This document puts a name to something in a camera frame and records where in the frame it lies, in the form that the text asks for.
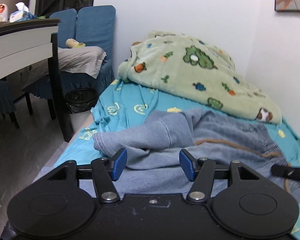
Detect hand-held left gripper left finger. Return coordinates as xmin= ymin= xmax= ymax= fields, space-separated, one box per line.
xmin=42 ymin=148 xmax=128 ymax=204

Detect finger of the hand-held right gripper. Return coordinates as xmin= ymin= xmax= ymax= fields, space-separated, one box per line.
xmin=271 ymin=164 xmax=300 ymax=183

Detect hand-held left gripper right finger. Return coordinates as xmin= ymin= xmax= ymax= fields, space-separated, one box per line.
xmin=179 ymin=149 xmax=267 ymax=203

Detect blue denim pants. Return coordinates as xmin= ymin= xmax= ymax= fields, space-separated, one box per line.
xmin=79 ymin=108 xmax=300 ymax=202

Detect teal printed bed sheet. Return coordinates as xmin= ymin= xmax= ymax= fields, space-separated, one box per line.
xmin=32 ymin=79 xmax=300 ymax=240

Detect black bagged trash bin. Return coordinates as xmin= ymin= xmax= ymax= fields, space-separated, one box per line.
xmin=65 ymin=88 xmax=98 ymax=114

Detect green printed fleece blanket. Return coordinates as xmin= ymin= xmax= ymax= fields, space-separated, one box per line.
xmin=118 ymin=31 xmax=282 ymax=125

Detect grey cloth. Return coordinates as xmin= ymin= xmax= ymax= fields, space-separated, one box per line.
xmin=27 ymin=46 xmax=107 ymax=79

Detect yellow plush toy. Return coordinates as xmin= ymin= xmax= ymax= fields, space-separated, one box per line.
xmin=66 ymin=38 xmax=86 ymax=48

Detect dark blue covered chair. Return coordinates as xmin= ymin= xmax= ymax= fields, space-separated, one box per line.
xmin=0 ymin=80 xmax=19 ymax=150

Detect white table black legs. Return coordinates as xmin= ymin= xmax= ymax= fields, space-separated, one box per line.
xmin=0 ymin=18 xmax=74 ymax=143

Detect blue tissue pack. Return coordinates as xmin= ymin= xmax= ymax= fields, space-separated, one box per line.
xmin=9 ymin=2 xmax=38 ymax=22

